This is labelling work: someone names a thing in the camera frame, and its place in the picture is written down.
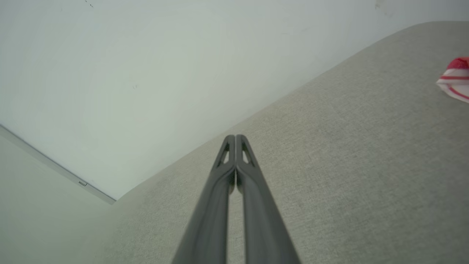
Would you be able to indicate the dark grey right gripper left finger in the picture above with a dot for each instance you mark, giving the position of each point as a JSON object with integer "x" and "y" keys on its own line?
{"x": 210, "y": 220}

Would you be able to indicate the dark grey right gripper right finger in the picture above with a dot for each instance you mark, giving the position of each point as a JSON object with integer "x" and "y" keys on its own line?
{"x": 262, "y": 220}

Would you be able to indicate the red and white basketball jersey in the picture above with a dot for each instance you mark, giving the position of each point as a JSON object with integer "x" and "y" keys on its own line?
{"x": 456, "y": 79}

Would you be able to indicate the grey fabric sofa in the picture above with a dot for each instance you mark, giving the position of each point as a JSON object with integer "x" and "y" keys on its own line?
{"x": 348, "y": 165}

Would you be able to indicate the grey metal wall rail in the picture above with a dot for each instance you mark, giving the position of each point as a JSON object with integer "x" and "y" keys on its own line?
{"x": 58, "y": 167}

